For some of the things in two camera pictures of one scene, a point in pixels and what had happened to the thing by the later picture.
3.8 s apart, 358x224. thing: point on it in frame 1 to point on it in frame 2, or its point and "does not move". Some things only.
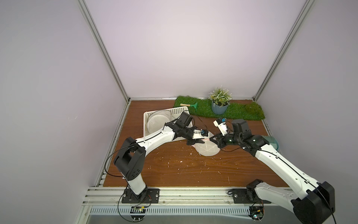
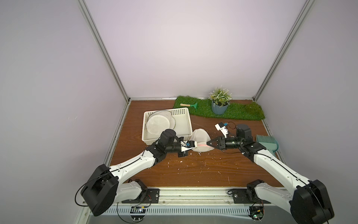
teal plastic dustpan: (271, 141) does not move
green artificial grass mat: (237, 109) does not move
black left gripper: (192, 142) to (181, 154)
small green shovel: (195, 105) does not move
